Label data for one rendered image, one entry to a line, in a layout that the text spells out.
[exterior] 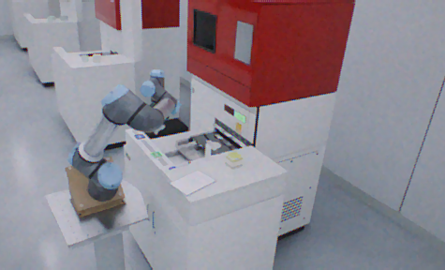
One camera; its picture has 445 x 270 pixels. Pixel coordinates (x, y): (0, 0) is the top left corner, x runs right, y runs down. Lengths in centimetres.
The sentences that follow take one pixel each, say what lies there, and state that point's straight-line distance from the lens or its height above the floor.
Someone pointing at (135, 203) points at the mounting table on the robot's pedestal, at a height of 82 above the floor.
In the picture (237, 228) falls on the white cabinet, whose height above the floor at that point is 69.
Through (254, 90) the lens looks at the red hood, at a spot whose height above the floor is 133.
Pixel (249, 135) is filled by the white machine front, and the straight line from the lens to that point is 235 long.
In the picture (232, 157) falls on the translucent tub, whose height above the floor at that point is 103.
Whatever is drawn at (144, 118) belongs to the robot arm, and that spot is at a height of 143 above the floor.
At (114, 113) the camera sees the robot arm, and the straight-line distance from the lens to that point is 155.
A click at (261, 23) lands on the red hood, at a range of 210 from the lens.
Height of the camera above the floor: 203
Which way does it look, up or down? 27 degrees down
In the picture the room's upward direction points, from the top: 4 degrees clockwise
